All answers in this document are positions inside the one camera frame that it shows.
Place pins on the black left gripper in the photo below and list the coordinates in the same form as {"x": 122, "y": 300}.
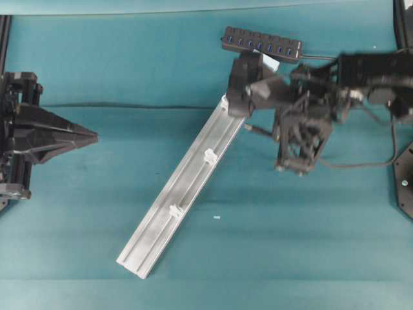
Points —
{"x": 23, "y": 122}

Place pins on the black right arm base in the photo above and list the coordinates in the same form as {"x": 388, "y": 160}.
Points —
{"x": 403, "y": 181}

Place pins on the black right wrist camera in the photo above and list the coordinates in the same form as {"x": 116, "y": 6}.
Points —
{"x": 246, "y": 69}

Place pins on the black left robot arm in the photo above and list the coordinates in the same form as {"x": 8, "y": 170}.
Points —
{"x": 16, "y": 172}

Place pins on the aluminium rail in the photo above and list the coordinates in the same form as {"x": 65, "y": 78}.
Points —
{"x": 157, "y": 228}

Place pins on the black USB hub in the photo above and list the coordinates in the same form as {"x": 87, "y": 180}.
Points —
{"x": 279, "y": 48}

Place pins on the black frame post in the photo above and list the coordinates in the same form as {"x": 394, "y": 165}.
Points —
{"x": 402, "y": 17}
{"x": 4, "y": 32}

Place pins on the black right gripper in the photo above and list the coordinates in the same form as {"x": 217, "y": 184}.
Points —
{"x": 306, "y": 109}

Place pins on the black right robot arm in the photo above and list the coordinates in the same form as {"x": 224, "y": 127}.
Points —
{"x": 378, "y": 78}

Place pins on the black frame post right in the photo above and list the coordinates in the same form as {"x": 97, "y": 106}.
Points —
{"x": 402, "y": 17}

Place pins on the black frame post left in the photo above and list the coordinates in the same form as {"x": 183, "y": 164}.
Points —
{"x": 4, "y": 32}

